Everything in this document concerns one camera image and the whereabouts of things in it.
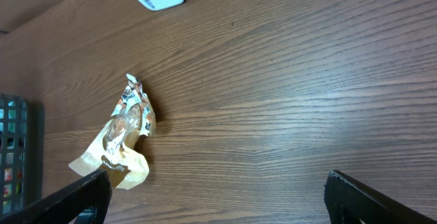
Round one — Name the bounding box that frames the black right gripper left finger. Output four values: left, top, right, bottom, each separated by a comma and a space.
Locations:
1, 169, 112, 224

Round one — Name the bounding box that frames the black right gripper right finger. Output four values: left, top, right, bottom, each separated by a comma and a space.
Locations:
324, 170, 436, 224

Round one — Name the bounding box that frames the beige cookie bag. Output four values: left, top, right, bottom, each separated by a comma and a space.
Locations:
69, 74, 156, 190

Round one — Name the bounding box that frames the grey plastic basket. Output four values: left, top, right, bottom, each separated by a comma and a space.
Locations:
1, 94, 28, 218

